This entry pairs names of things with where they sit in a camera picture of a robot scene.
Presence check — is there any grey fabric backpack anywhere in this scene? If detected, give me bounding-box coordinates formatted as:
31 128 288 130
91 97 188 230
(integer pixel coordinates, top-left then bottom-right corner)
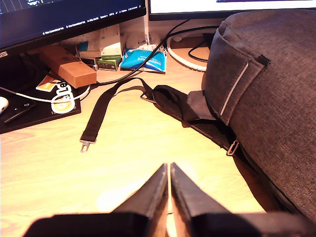
79 9 316 224

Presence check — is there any white yellow round sticker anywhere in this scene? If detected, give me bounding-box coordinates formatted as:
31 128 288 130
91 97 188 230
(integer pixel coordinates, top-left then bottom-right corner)
51 80 76 114

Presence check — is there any long black cable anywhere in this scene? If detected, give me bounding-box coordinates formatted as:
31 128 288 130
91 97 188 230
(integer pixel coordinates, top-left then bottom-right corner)
96 19 220 86

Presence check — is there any white spiral cable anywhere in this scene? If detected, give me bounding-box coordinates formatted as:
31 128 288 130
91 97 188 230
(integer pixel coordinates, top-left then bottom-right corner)
166 37 208 72

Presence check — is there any thin white cable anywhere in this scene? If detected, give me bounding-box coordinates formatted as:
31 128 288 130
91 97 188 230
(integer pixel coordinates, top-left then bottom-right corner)
0 85 91 104

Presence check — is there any black looped cable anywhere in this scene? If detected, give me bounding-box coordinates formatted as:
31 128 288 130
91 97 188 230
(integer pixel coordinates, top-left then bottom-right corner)
188 39 210 63

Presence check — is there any brown cardboard block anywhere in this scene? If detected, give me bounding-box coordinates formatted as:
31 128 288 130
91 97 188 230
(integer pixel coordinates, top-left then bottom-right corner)
27 44 97 89

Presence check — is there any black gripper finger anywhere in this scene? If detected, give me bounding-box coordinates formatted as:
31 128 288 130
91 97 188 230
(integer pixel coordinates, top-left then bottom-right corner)
170 162 231 219
112 162 169 220

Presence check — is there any white and green box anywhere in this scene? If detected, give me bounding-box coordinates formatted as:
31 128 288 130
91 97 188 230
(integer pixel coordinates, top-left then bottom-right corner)
100 41 123 61

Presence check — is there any black phone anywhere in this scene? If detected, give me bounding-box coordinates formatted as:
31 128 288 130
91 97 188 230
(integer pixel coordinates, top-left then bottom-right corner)
3 100 38 124

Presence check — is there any dark green box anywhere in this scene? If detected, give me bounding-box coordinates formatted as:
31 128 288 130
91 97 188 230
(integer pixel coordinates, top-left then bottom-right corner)
96 58 122 72

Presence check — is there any small white earbud case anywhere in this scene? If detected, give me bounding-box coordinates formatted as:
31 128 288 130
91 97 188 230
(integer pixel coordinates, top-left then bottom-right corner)
0 96 9 115

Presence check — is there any monitor with white screen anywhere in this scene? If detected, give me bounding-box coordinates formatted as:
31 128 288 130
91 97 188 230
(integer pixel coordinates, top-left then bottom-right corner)
148 0 316 22

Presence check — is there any monitor with dark code screen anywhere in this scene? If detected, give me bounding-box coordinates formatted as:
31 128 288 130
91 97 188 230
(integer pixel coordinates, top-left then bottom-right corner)
0 0 147 61

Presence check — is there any blue tissue packet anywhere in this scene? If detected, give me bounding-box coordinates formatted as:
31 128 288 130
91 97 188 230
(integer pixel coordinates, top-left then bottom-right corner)
119 48 167 74

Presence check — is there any black desk mat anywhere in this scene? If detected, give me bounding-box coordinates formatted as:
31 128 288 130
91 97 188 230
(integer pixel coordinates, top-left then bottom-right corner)
0 53 82 135

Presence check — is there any orange card sticker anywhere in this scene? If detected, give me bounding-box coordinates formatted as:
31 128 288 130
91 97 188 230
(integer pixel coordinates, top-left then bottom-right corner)
36 75 62 92

